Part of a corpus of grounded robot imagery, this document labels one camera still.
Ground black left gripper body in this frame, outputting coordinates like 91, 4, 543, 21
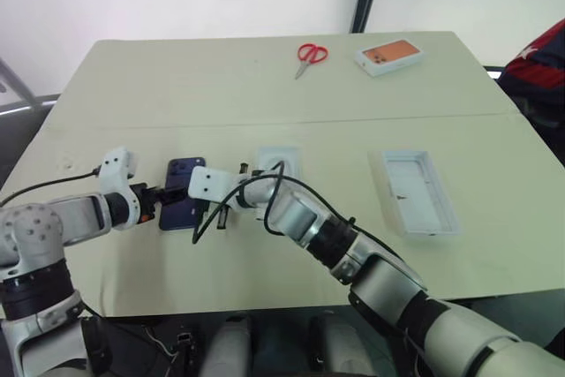
132, 181, 161, 224

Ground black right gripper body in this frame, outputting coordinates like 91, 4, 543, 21
215, 162, 251, 231

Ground dark blue smartphone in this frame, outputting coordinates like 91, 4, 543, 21
158, 155, 208, 232

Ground white shallow phone box half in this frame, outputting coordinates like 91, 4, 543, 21
256, 145, 305, 182

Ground white deep phone box half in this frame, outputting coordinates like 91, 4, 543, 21
380, 149, 463, 238

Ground phone box with orange print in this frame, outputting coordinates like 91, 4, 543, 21
354, 38, 427, 79

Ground grey rounded leg cover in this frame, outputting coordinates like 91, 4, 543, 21
200, 313, 256, 377

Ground person in red blue clothing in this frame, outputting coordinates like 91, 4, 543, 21
497, 19, 565, 151

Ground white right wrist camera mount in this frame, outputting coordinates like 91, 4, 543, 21
186, 166, 231, 209

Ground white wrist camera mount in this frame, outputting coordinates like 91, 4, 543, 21
186, 166, 231, 209
95, 146, 154, 231

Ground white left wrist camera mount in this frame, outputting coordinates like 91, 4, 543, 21
95, 146, 154, 231

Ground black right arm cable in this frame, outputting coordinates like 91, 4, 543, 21
191, 160, 427, 292

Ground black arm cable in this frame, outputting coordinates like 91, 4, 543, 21
0, 165, 103, 208
191, 160, 427, 292

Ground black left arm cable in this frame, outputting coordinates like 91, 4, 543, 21
0, 165, 103, 208

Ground black robot waist with wires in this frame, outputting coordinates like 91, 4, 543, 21
81, 313, 208, 377

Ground grey metal frame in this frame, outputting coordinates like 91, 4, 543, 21
0, 57, 59, 114

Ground red handled scissors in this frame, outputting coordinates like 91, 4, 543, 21
294, 42, 331, 81

